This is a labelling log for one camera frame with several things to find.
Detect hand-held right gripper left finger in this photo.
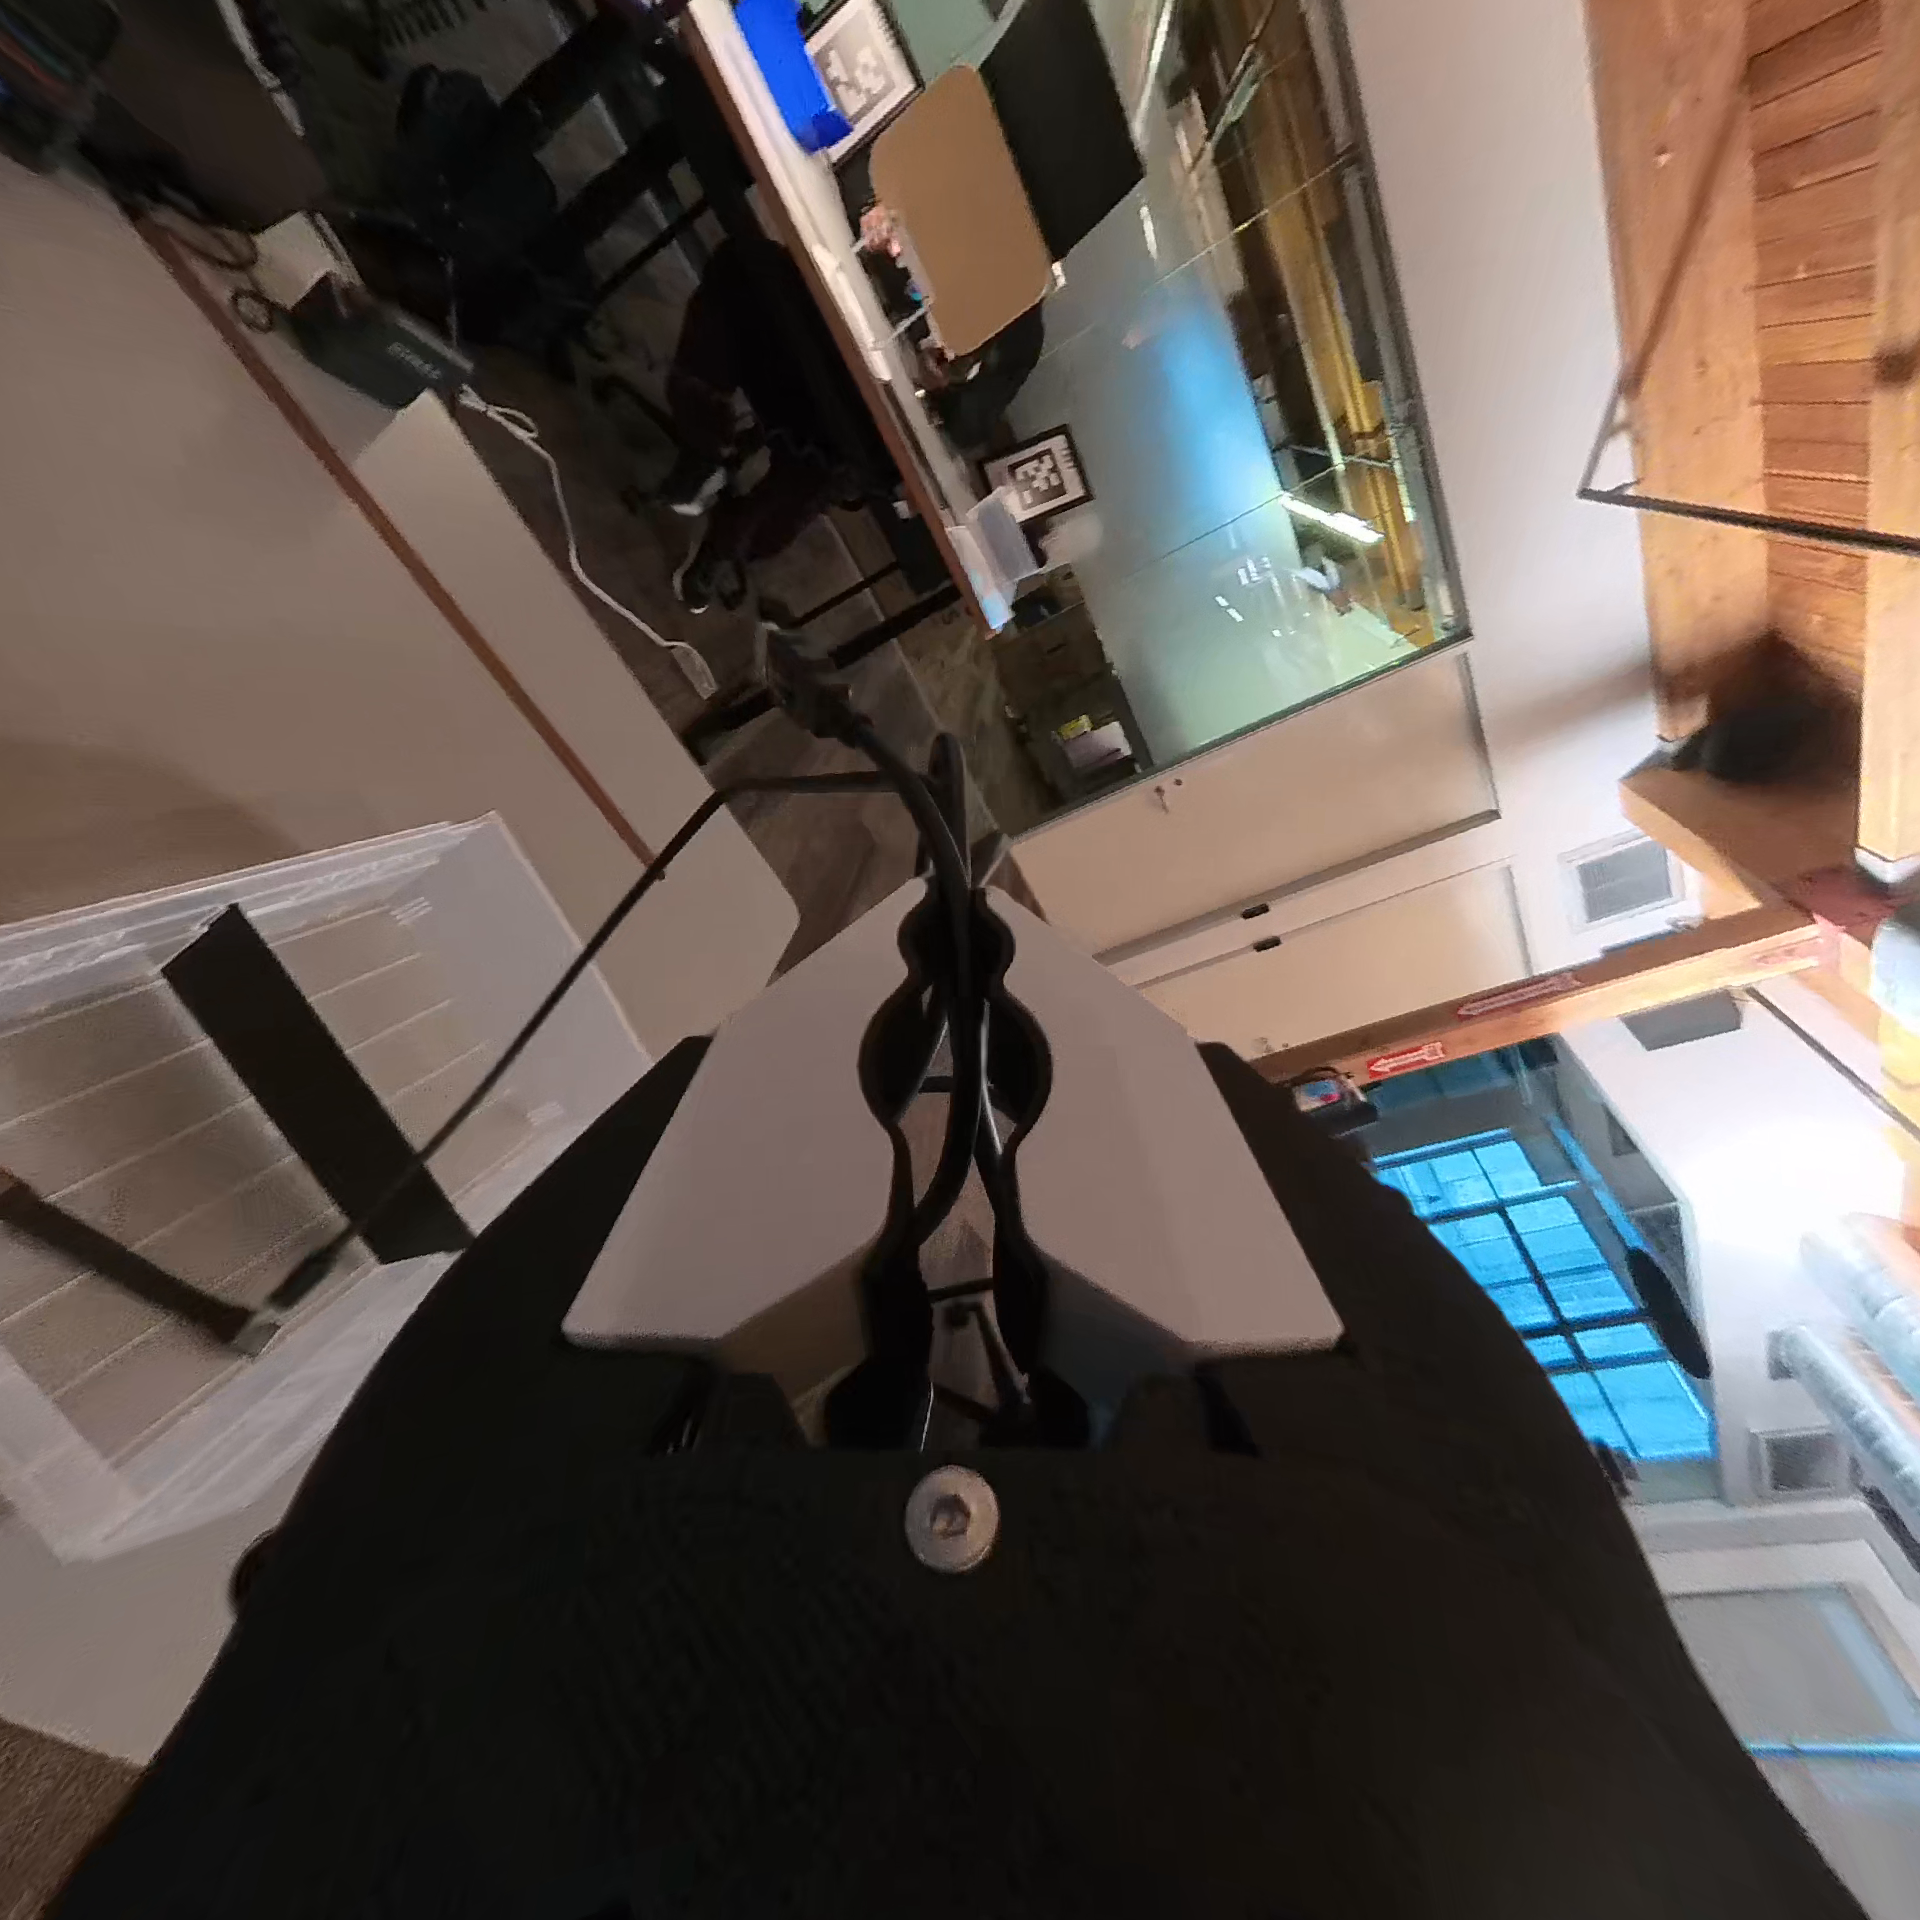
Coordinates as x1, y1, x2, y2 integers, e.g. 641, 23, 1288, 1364
560, 880, 941, 1434

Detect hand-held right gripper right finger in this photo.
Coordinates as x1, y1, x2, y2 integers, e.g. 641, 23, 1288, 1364
983, 882, 1345, 1427

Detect clear plastic box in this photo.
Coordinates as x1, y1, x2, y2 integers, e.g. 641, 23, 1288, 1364
0, 812, 678, 1571

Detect yellow-tipped black usb cable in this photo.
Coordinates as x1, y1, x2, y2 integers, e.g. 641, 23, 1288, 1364
265, 621, 1053, 1418

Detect white cabinet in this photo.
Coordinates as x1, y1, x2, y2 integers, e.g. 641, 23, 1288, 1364
1006, 650, 1532, 1022

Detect large grid window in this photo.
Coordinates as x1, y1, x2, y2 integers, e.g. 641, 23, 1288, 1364
1350, 1035, 1720, 1464

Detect black office chair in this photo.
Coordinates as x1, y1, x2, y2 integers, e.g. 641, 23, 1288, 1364
659, 225, 904, 603

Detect glass partition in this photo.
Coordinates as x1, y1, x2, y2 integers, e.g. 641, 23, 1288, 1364
1037, 0, 1476, 812

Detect black power station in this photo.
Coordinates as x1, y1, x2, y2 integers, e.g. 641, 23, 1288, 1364
293, 292, 476, 409

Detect wooden ceiling beam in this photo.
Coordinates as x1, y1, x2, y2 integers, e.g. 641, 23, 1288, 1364
1581, 0, 1920, 904

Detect blue plastic bin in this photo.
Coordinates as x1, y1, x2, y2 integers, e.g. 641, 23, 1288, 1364
732, 0, 842, 154

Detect wooden post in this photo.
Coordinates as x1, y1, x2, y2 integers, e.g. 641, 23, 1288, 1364
1253, 901, 1846, 1090

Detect wall air vent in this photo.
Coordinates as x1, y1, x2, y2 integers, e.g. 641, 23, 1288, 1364
1560, 833, 1695, 934

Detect white power strip cable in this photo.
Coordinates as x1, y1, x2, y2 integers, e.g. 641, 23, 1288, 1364
451, 383, 722, 699

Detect printed marker frame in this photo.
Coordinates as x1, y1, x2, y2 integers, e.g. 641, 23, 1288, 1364
804, 0, 924, 145
983, 427, 1090, 527

